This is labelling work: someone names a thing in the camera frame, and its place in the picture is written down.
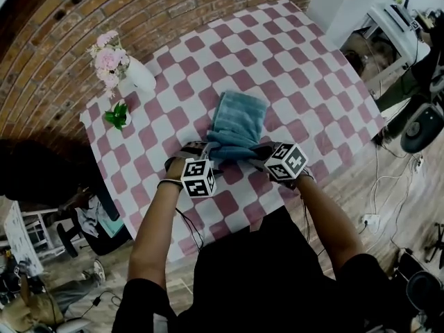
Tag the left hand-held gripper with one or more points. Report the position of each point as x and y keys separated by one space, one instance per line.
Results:
x=197 y=179

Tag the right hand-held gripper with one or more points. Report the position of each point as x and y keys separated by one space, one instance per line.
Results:
x=286 y=161

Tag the blue towel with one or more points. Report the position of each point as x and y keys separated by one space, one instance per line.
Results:
x=239 y=123

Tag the person's right forearm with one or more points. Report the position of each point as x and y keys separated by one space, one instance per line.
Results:
x=326 y=220

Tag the person's left forearm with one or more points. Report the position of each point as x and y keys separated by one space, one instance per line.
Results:
x=152 y=231

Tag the person's left hand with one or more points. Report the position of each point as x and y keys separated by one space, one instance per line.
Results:
x=192 y=149

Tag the white wristband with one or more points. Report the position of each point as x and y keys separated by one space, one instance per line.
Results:
x=170 y=182

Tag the pink white checkered tablecloth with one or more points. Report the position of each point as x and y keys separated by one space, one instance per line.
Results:
x=284 y=82

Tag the small potted green plant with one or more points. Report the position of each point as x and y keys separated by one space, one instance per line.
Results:
x=118 y=116

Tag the white vase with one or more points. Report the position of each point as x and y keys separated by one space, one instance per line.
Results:
x=140 y=75

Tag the teal book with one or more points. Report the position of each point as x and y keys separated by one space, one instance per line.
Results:
x=114 y=227

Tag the white power strip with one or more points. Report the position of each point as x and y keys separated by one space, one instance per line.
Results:
x=370 y=219

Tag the person's black shirt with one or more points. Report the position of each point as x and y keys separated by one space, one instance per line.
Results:
x=263 y=283

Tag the black bag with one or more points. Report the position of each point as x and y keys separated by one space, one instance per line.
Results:
x=354 y=62

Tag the pink flower bouquet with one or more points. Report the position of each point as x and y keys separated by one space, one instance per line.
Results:
x=107 y=59

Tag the white crumpled cloth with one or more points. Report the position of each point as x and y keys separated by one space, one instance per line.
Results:
x=88 y=217

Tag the grey office chair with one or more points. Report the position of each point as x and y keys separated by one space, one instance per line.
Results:
x=421 y=127

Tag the white side table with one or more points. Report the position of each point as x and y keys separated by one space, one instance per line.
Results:
x=392 y=26

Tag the white metal rack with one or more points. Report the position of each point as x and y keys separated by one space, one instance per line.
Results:
x=38 y=236

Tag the black star chair base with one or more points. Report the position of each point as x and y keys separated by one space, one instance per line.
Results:
x=437 y=245

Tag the white desktop device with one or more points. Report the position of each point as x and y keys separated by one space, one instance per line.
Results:
x=399 y=14

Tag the white printed board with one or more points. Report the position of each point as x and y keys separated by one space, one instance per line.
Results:
x=19 y=238

